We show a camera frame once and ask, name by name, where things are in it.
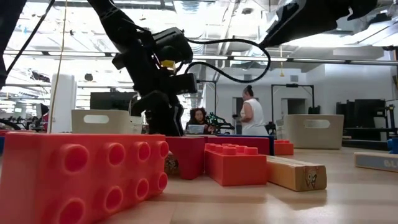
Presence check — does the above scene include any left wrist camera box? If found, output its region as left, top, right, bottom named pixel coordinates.
left=170, top=73, right=198, bottom=96

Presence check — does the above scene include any wooden block with sticker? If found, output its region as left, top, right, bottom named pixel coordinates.
left=164, top=151, right=180, bottom=175

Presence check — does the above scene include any small orange Duplo brick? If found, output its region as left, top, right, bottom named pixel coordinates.
left=274, top=139, right=295, bottom=156

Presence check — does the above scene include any white column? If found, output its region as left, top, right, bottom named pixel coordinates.
left=49, top=73, right=77, bottom=134

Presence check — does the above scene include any clear plastic container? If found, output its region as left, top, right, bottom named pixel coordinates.
left=187, top=124, right=206, bottom=135

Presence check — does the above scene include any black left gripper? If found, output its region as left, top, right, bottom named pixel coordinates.
left=130, top=60, right=185, bottom=137

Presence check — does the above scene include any white plastic bin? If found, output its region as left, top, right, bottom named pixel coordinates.
left=71, top=109, right=144, bottom=135
left=275, top=114, right=345, bottom=150

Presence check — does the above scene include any black monitor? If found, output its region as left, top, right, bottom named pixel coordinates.
left=90, top=91, right=139, bottom=111

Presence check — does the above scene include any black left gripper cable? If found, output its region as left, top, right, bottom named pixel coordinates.
left=183, top=37, right=271, bottom=84

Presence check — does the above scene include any yellow cable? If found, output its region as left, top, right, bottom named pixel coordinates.
left=46, top=0, right=68, bottom=134

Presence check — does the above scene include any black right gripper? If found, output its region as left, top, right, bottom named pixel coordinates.
left=259, top=0, right=351, bottom=48

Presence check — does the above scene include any black metal frame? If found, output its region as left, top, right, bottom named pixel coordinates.
left=271, top=83, right=315, bottom=115
left=195, top=79, right=218, bottom=116

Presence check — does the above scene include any wooden block with blue side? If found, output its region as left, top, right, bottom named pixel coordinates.
left=353, top=151, right=398, bottom=173

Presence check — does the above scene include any black table frame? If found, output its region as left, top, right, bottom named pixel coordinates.
left=341, top=139, right=389, bottom=151

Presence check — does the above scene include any black shelf unit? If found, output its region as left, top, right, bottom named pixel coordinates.
left=335, top=98, right=387, bottom=141

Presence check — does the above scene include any long wooden block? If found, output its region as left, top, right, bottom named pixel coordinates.
left=266, top=155, right=328, bottom=192

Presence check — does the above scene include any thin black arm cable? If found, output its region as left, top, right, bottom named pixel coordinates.
left=5, top=0, right=56, bottom=76

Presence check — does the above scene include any person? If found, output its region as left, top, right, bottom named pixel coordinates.
left=185, top=106, right=216, bottom=135
left=235, top=85, right=269, bottom=136

